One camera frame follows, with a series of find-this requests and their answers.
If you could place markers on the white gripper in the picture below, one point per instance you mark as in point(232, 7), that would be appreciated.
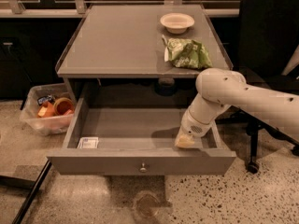
point(192, 125)

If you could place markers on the grey top drawer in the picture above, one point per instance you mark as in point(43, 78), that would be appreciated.
point(136, 141)

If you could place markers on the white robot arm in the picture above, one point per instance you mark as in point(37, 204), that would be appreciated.
point(219, 89)

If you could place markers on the grey drawer cabinet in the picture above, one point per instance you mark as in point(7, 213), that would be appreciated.
point(125, 41)

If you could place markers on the round floor cover plate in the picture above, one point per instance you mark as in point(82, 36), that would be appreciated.
point(146, 204)

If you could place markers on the green chip bag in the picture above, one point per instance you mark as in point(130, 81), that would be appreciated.
point(186, 53)

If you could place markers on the small white packet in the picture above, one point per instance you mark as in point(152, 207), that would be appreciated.
point(88, 142)

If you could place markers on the white paper bowl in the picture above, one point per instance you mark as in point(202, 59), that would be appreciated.
point(176, 23)

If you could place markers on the orange terracotta pot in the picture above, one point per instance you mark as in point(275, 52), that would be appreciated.
point(63, 106)

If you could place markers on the clear plastic storage bin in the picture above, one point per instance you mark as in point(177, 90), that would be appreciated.
point(35, 98)

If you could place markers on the orange cup in bin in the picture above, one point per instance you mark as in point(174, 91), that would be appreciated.
point(46, 110)

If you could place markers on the black office chair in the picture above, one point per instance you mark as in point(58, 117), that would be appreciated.
point(267, 44)

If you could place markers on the black chair base leg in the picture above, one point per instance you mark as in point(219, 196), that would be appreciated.
point(31, 186)

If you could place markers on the metal railing frame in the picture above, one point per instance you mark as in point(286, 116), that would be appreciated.
point(78, 0)

